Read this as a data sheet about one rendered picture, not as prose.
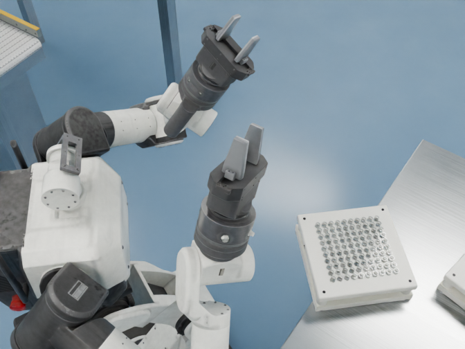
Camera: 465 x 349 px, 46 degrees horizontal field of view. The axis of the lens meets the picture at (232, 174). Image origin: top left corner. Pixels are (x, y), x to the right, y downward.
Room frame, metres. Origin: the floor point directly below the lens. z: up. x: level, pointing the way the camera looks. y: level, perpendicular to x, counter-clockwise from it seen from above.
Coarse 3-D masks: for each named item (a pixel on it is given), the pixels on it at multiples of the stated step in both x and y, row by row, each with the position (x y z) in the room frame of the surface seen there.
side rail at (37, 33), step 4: (0, 16) 1.77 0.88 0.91; (4, 16) 1.75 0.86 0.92; (4, 20) 1.76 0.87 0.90; (8, 20) 1.75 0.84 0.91; (12, 20) 1.73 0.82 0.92; (12, 24) 1.74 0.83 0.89; (16, 24) 1.72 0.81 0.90; (20, 24) 1.71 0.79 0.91; (20, 28) 1.71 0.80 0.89; (24, 28) 1.70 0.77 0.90; (28, 28) 1.68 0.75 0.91; (32, 28) 1.67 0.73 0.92; (28, 32) 1.69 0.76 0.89; (32, 32) 1.68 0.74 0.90; (36, 32) 1.66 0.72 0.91; (40, 32) 1.67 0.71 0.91; (36, 36) 1.67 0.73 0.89; (40, 36) 1.67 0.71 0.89
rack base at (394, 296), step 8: (296, 224) 0.83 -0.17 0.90; (296, 232) 0.81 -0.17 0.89; (304, 256) 0.73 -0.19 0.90; (304, 264) 0.71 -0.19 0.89; (312, 280) 0.66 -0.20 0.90; (312, 288) 0.64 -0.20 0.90; (312, 296) 0.62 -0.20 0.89; (368, 296) 0.61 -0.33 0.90; (376, 296) 0.61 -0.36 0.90; (384, 296) 0.61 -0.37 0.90; (392, 296) 0.61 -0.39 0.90; (400, 296) 0.61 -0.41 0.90; (408, 296) 0.62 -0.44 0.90; (328, 304) 0.59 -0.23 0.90; (336, 304) 0.59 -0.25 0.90; (344, 304) 0.59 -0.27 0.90; (352, 304) 0.60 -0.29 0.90; (360, 304) 0.60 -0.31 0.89; (368, 304) 0.60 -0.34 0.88
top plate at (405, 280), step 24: (312, 216) 0.82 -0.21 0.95; (336, 216) 0.82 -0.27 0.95; (360, 216) 0.82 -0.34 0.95; (384, 216) 0.82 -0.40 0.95; (312, 240) 0.75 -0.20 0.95; (360, 240) 0.75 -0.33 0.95; (312, 264) 0.68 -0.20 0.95; (360, 264) 0.68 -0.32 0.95; (408, 264) 0.68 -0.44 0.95; (336, 288) 0.61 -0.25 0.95; (360, 288) 0.61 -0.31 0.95; (384, 288) 0.61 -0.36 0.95; (408, 288) 0.61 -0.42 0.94
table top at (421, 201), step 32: (416, 160) 1.08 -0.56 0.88; (448, 160) 1.08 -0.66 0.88; (416, 192) 0.96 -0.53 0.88; (448, 192) 0.96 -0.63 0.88; (416, 224) 0.84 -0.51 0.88; (448, 224) 0.84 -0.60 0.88; (416, 256) 0.74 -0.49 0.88; (448, 256) 0.74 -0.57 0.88; (320, 320) 0.56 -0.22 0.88; (352, 320) 0.56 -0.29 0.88; (384, 320) 0.56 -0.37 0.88; (416, 320) 0.56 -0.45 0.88; (448, 320) 0.56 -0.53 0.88
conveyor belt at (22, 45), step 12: (0, 24) 1.75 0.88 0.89; (0, 36) 1.67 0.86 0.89; (12, 36) 1.67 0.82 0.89; (24, 36) 1.67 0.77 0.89; (0, 48) 1.60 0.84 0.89; (12, 48) 1.60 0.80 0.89; (24, 48) 1.61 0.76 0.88; (36, 48) 1.64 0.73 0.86; (0, 60) 1.54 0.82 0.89; (12, 60) 1.55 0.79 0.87; (0, 72) 1.50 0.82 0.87
